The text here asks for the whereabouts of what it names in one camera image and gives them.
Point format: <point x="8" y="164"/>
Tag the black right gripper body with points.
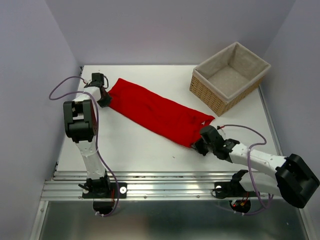
<point x="203" y="147"/>

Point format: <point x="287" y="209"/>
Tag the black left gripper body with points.
<point x="104" y="101"/>

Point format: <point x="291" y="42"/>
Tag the red t shirt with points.
<point x="167" y="118"/>

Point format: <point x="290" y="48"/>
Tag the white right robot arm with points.
<point x="286" y="176"/>

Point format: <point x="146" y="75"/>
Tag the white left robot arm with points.
<point x="81" y="126"/>

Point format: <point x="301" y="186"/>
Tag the wicker basket with cloth liner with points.
<point x="227" y="77"/>

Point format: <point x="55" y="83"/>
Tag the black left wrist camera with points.
<point x="99" y="80"/>

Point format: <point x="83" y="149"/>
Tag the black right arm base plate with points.
<point x="232" y="188"/>

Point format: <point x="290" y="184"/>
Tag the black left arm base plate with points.
<point x="112" y="192"/>

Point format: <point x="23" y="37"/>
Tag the aluminium rail frame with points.
<point x="168" y="195"/>

